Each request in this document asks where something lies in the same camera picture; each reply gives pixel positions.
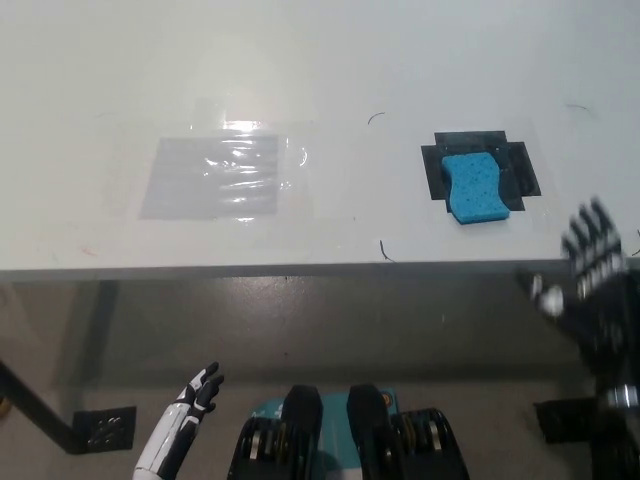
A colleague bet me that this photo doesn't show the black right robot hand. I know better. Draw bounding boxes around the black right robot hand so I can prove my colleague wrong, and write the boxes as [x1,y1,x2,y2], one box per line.
[514,194,640,397]

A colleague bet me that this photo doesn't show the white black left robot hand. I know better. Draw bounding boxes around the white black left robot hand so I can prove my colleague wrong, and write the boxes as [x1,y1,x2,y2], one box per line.
[132,362,226,474]

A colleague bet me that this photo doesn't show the blue soft sponge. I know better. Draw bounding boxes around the blue soft sponge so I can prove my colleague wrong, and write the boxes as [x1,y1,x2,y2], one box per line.
[439,152,512,228]

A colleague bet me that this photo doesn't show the black tape marked spot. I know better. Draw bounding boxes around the black tape marked spot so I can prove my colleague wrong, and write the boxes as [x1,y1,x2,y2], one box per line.
[419,130,544,214]

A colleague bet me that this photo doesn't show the black slanted table leg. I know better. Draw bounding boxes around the black slanted table leg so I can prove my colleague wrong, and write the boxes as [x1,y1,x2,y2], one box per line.
[0,359,85,455]

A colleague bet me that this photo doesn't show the grey taped rectangle patch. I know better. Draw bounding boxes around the grey taped rectangle patch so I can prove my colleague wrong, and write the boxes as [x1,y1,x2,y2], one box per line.
[138,119,309,224]

